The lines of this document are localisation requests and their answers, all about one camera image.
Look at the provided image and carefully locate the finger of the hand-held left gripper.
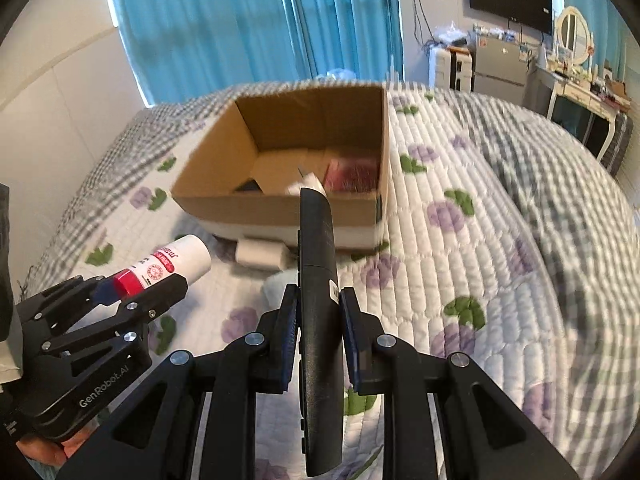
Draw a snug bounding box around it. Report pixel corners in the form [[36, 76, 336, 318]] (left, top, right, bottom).
[[14, 275, 119, 342], [44, 272, 189, 362]]

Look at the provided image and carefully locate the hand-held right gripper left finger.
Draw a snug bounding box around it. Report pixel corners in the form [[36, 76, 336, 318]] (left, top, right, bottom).
[[60, 284, 301, 480]]

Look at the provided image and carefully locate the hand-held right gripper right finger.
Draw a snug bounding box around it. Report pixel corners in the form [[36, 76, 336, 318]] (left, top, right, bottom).
[[339, 287, 581, 480]]

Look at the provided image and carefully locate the white tube with red cap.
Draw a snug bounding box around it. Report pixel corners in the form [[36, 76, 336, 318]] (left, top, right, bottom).
[[112, 234, 211, 306]]

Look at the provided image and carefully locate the black remote control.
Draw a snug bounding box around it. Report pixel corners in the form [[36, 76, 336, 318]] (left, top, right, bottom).
[[296, 187, 347, 479]]

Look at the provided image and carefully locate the cardboard box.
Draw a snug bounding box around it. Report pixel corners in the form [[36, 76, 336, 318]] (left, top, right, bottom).
[[171, 85, 392, 255]]

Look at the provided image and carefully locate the person's left hand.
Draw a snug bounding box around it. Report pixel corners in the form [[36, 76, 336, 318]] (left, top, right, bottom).
[[17, 432, 98, 467]]

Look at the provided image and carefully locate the dark cloth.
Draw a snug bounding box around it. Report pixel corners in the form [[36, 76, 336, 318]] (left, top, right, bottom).
[[0, 184, 17, 342]]

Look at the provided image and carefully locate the small white box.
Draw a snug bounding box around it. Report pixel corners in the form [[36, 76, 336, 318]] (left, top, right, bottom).
[[236, 239, 292, 272]]

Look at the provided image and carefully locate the small white item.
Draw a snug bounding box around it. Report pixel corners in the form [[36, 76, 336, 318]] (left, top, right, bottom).
[[286, 169, 327, 197]]

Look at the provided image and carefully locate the floral quilted blanket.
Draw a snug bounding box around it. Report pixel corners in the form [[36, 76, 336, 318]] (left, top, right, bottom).
[[10, 79, 640, 480]]

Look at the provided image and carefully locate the red packet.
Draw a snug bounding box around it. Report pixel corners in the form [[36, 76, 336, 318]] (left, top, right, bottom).
[[322, 156, 381, 194]]

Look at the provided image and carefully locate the clear plastic bag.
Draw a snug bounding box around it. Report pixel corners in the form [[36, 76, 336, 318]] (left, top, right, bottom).
[[314, 67, 362, 82]]

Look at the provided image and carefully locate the white drawer cabinet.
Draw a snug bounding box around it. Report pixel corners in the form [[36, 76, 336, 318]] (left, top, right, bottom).
[[428, 47, 474, 92]]

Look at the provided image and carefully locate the silver fridge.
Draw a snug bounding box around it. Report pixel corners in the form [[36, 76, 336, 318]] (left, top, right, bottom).
[[471, 35, 532, 107]]

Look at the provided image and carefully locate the white dressing table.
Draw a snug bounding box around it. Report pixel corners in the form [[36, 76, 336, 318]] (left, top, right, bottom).
[[546, 62, 632, 162]]

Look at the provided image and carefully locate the oval white mirror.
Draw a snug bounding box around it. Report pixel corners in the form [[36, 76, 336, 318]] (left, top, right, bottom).
[[555, 6, 595, 67]]

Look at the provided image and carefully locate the black cable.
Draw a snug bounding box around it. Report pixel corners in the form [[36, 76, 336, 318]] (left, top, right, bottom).
[[412, 0, 435, 57]]

